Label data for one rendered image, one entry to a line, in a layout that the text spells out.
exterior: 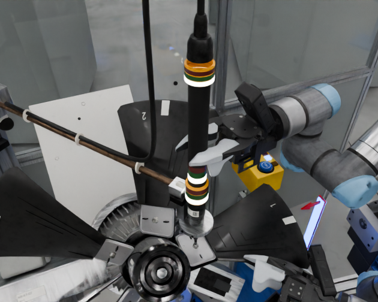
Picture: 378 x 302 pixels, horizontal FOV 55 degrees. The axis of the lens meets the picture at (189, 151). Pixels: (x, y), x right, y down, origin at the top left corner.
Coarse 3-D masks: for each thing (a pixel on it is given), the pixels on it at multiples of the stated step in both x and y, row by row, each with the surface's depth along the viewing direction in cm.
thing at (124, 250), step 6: (108, 240) 71; (102, 246) 73; (108, 246) 73; (114, 246) 73; (120, 246) 73; (126, 246) 72; (132, 246) 73; (102, 252) 75; (108, 252) 75; (120, 252) 74; (126, 252) 74; (96, 258) 77; (102, 258) 77; (114, 258) 76; (120, 258) 76; (126, 258) 76; (114, 264) 78; (120, 264) 78
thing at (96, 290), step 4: (116, 276) 82; (120, 276) 82; (112, 280) 82; (116, 280) 82; (104, 284) 81; (108, 284) 81; (96, 288) 81; (100, 288) 81; (104, 288) 81; (92, 292) 80; (96, 292) 80; (100, 292) 81; (88, 296) 80; (92, 296) 80; (96, 296) 80; (80, 300) 79; (84, 300) 79; (88, 300) 80
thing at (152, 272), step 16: (128, 240) 80; (144, 240) 76; (128, 256) 76; (144, 256) 70; (160, 256) 72; (176, 256) 73; (128, 272) 74; (144, 272) 71; (176, 272) 72; (144, 288) 71; (160, 288) 71; (176, 288) 73
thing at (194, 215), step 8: (200, 16) 45; (200, 24) 46; (200, 32) 47; (192, 40) 47; (200, 40) 47; (208, 40) 47; (192, 48) 47; (200, 48) 47; (208, 48) 47; (192, 56) 48; (200, 56) 48; (208, 56) 48; (192, 208) 69; (200, 208) 69; (192, 216) 71; (200, 216) 71; (192, 224) 72; (200, 224) 73
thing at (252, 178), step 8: (264, 160) 118; (272, 160) 118; (248, 168) 116; (256, 168) 115; (272, 168) 115; (280, 168) 115; (240, 176) 124; (248, 176) 117; (256, 176) 113; (264, 176) 113; (272, 176) 114; (280, 176) 116; (248, 184) 119; (256, 184) 114; (272, 184) 117; (280, 184) 119
